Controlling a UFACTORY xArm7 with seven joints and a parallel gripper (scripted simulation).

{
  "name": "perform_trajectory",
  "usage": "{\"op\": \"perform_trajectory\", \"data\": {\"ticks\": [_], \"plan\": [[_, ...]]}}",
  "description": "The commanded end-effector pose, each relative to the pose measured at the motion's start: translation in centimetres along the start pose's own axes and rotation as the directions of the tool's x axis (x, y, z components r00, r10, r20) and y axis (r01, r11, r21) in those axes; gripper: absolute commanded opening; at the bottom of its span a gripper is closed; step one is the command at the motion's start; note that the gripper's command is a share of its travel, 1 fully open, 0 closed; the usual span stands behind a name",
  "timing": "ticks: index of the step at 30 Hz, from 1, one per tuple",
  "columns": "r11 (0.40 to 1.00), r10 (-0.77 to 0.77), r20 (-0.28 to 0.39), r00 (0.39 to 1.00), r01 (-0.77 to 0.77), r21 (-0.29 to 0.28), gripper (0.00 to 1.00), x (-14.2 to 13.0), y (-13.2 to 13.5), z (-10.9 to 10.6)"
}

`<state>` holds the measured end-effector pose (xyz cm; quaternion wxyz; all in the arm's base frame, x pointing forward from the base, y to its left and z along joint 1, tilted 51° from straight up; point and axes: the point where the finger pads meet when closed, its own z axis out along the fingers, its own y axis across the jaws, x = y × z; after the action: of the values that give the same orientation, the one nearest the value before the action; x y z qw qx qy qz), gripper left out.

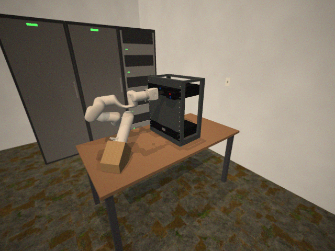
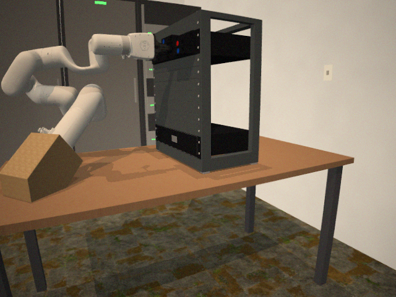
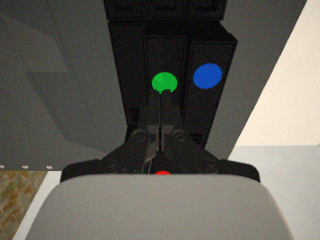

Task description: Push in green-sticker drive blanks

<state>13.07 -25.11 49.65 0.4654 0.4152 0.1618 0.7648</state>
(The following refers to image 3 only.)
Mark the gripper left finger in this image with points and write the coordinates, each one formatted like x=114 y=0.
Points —
x=132 y=157

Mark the dark grey server rack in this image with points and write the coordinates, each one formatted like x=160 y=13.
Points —
x=61 y=99

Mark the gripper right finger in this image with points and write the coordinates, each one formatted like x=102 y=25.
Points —
x=187 y=157

